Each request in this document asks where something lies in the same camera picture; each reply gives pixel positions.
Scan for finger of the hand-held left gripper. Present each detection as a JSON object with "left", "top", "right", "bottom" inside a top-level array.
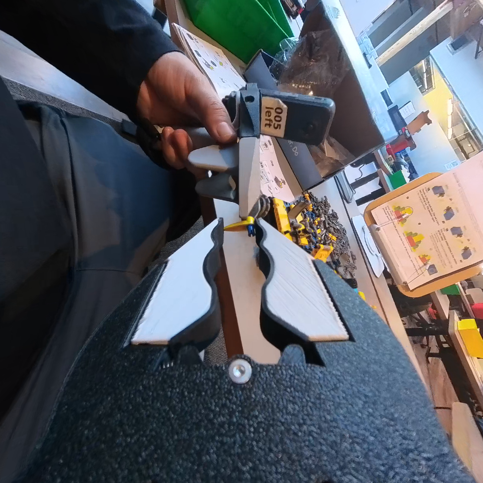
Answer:
[{"left": 187, "top": 135, "right": 262, "bottom": 220}]

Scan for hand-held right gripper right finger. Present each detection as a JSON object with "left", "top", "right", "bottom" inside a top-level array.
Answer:
[{"left": 255, "top": 218, "right": 350, "bottom": 342}]

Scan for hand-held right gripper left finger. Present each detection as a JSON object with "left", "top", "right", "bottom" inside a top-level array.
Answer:
[{"left": 130, "top": 218, "right": 225, "bottom": 346}]

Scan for person's left forearm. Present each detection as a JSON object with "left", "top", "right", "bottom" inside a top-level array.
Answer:
[{"left": 0, "top": 0, "right": 182, "bottom": 117}]

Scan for person's left hand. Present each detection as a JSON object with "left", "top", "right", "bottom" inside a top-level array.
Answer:
[{"left": 136, "top": 51, "right": 238, "bottom": 170}]

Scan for dark blue kit box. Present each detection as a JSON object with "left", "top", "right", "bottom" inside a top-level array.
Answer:
[{"left": 243, "top": 0, "right": 387, "bottom": 191}]

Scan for yellow toy brick car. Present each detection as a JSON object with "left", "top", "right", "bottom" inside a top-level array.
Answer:
[{"left": 257, "top": 196, "right": 334, "bottom": 263}]

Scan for clear plastic bag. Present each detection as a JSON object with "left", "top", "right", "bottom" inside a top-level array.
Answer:
[{"left": 270, "top": 38, "right": 303, "bottom": 73}]

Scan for pile of small black pieces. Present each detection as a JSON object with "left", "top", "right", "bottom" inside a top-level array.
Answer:
[{"left": 302, "top": 192, "right": 359, "bottom": 280}]

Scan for silver monitor stand base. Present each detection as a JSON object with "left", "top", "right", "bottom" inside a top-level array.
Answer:
[{"left": 351, "top": 215, "right": 386, "bottom": 278}]

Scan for person's legs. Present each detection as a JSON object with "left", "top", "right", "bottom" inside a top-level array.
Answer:
[{"left": 15, "top": 102, "right": 212, "bottom": 434}]

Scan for instruction booklet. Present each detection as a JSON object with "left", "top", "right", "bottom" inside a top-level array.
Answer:
[{"left": 172, "top": 23, "right": 302, "bottom": 205}]

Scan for green storage bin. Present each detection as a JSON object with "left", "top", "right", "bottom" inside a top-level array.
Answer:
[{"left": 181, "top": 0, "right": 295, "bottom": 65}]

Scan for clipboard with instruction sheet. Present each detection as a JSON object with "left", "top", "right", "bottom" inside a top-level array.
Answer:
[{"left": 372, "top": 151, "right": 483, "bottom": 291}]

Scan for yellow crate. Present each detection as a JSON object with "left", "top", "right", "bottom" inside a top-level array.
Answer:
[{"left": 457, "top": 319, "right": 483, "bottom": 359}]

